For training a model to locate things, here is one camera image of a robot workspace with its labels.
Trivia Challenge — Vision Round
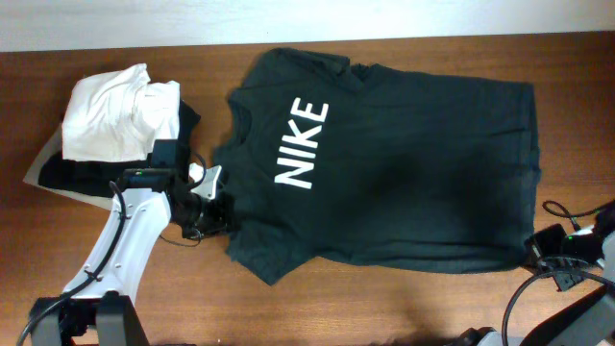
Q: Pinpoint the dark green Nike t-shirt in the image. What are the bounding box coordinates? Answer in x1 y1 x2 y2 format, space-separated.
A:
213 48 540 284

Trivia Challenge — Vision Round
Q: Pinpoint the folded white t-shirt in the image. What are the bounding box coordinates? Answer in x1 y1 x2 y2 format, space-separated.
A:
61 63 180 162

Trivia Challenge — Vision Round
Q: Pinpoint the folded beige garment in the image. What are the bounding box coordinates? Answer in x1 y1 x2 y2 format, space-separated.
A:
23 126 112 210

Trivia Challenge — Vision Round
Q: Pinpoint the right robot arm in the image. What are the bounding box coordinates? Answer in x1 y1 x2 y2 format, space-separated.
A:
452 200 614 346

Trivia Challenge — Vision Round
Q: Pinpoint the folded black garment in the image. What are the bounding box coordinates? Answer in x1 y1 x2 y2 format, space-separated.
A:
36 101 201 198

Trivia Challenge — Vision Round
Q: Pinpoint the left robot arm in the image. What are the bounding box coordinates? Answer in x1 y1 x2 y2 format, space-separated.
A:
16 139 229 345

